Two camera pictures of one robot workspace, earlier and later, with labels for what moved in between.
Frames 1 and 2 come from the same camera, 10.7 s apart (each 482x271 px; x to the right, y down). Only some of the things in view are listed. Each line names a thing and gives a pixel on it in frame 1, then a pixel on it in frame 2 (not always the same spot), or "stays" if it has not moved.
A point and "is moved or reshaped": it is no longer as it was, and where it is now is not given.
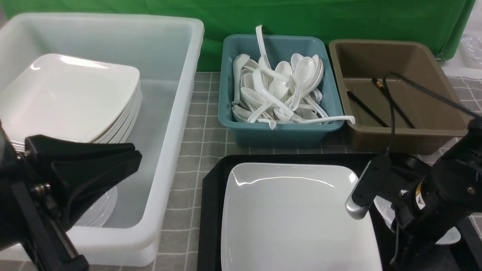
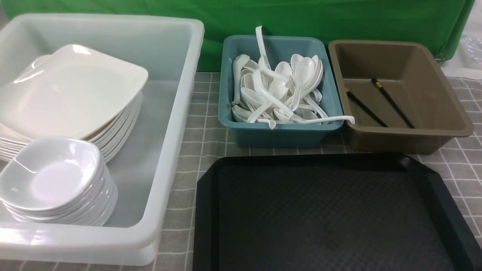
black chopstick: x=365 y=107 stays
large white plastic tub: x=167 y=52 stays
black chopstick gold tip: x=380 y=86 stays
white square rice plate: x=293 y=217 to x=69 y=93
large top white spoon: x=304 y=70 stays
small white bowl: x=384 y=206 is moved or reshaped
